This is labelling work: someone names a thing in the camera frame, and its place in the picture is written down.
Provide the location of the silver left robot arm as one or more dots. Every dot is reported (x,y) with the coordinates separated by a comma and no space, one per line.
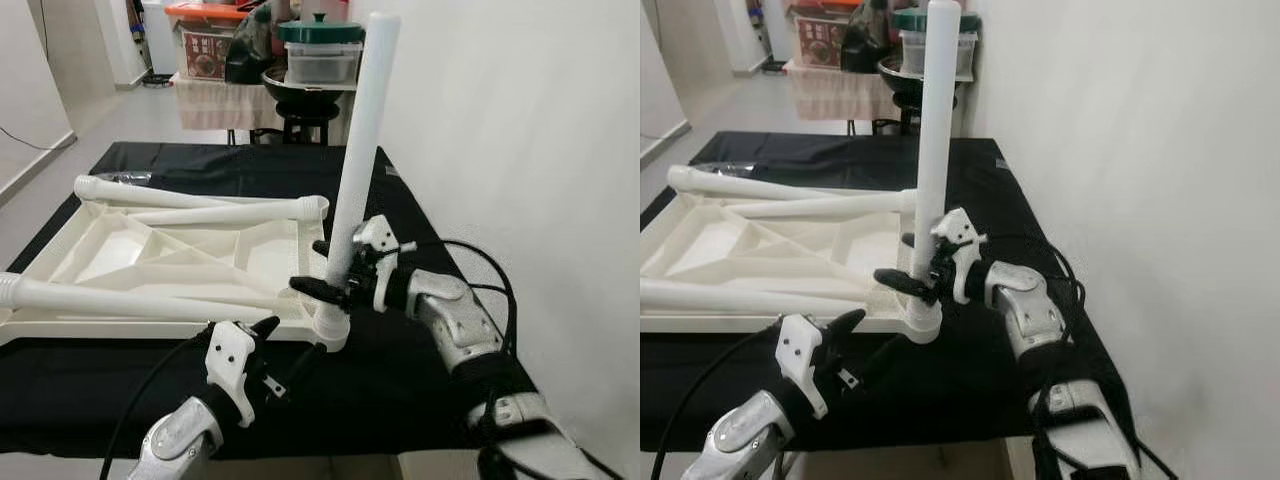
(175,440)
(750,440)

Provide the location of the white plastic children table top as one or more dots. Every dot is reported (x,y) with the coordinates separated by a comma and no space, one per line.
(130,250)
(740,245)

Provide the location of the black tablecloth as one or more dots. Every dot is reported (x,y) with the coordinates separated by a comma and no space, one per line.
(100,400)
(1000,180)

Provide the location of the black stool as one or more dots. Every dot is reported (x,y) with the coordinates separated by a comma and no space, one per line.
(895,110)
(305,125)

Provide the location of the table with beige cloth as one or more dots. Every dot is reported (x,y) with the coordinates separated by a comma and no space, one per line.
(840,95)
(220,105)

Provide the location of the clear plastic wrap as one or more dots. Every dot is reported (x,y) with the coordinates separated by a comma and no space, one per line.
(130,180)
(730,168)

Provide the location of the clear container with green lid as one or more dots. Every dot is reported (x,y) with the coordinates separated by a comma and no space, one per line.
(910,22)
(320,55)

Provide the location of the black bag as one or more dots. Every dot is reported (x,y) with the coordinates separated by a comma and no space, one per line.
(865,45)
(250,55)

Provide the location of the box with orange lid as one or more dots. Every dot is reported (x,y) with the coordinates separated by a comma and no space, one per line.
(822,45)
(205,55)

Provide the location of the black round floor base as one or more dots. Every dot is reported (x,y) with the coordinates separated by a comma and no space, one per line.
(774,65)
(157,80)

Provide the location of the white fridge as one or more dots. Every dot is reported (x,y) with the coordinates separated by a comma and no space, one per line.
(772,30)
(160,35)

